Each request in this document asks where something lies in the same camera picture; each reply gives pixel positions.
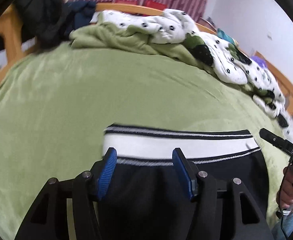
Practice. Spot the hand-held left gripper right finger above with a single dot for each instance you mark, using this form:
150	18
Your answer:
182	172

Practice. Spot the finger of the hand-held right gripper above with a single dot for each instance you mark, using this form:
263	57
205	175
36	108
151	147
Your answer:
271	137

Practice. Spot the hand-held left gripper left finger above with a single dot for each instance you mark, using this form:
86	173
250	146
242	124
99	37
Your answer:
107	172

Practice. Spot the black pants with white stripe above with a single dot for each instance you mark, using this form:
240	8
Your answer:
149	205

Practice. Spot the person's right hand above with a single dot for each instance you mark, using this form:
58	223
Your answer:
290	195

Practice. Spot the purple item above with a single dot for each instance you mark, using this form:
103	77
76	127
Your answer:
259	61

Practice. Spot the green bed sheet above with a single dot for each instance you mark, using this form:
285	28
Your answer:
111	87

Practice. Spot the teal item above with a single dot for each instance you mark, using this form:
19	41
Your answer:
224	33

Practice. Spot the white floral quilt green lining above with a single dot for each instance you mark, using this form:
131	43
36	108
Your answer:
166	27

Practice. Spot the navy blue garment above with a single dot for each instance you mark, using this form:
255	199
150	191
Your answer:
82	12

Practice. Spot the black jacket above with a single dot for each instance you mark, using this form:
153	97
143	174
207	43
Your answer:
41	12

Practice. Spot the wooden bed frame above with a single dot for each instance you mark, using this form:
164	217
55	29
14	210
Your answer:
8	30

